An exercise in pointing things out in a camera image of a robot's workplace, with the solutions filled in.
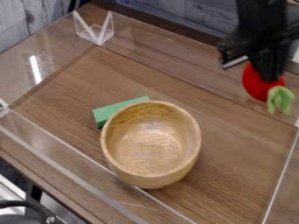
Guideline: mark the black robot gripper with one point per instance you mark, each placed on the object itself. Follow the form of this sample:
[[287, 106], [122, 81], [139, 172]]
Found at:
[[266, 31]]

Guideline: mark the red felt strawberry toy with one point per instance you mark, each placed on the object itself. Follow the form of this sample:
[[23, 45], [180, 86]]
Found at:
[[271, 92]]

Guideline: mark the clear acrylic tray walls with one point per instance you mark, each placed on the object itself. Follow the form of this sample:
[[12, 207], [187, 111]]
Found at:
[[56, 77]]

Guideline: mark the wooden bowl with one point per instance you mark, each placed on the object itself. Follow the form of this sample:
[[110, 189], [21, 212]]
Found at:
[[151, 143]]

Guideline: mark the green foam block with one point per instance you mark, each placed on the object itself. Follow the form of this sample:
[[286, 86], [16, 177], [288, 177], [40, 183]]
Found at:
[[104, 112]]

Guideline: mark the clear acrylic corner bracket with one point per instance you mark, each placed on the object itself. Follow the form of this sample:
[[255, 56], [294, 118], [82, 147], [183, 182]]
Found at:
[[98, 34]]

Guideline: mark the black table leg bracket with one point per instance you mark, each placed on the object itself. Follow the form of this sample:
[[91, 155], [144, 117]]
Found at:
[[37, 211]]

